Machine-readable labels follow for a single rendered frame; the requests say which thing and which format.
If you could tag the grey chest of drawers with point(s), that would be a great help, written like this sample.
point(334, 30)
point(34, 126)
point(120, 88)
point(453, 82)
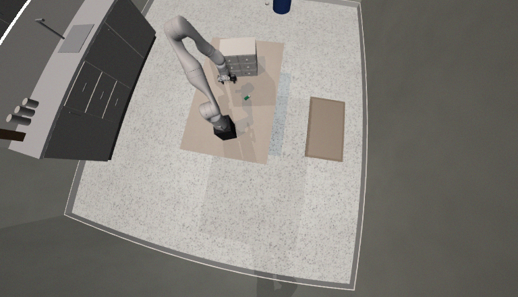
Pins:
point(239, 46)

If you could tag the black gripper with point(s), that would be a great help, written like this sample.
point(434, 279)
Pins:
point(232, 78)

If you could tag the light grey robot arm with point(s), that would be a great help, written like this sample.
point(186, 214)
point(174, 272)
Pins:
point(179, 28)

